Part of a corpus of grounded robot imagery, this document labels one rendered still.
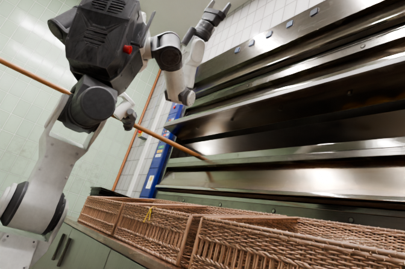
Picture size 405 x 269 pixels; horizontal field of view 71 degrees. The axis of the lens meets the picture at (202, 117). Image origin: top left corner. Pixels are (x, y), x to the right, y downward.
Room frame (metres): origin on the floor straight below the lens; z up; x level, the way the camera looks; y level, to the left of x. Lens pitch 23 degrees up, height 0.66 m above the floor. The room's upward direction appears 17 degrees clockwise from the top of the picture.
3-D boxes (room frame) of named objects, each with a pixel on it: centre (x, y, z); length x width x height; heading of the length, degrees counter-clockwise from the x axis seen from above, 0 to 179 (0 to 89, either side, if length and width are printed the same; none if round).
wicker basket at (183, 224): (1.30, -0.11, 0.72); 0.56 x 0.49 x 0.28; 31
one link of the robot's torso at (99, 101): (0.97, 0.40, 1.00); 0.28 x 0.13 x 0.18; 32
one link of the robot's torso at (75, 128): (1.02, 0.43, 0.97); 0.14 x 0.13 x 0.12; 122
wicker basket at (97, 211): (1.80, 0.20, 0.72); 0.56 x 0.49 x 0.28; 33
